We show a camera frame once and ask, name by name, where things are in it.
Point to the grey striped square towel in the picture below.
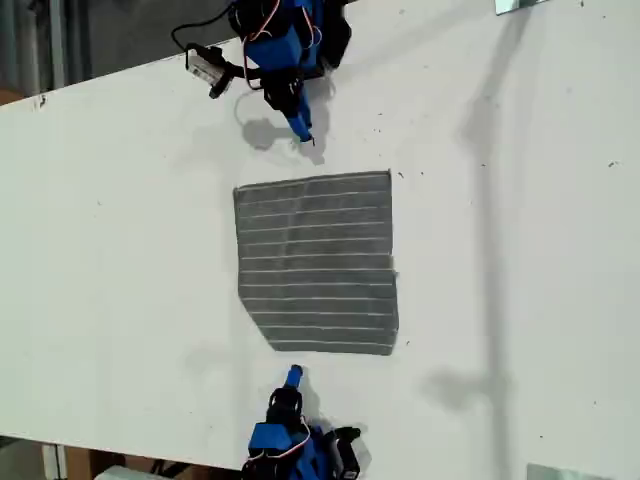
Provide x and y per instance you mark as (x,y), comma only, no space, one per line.
(320,260)

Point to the black camera stalk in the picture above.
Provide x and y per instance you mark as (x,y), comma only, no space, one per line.
(246,75)

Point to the white table leg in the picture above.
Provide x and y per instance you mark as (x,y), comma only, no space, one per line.
(54,462)

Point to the black camera box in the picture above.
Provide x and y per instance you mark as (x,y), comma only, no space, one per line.
(350,452)
(205,67)

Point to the white foam box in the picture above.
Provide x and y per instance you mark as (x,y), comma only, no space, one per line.
(120,473)

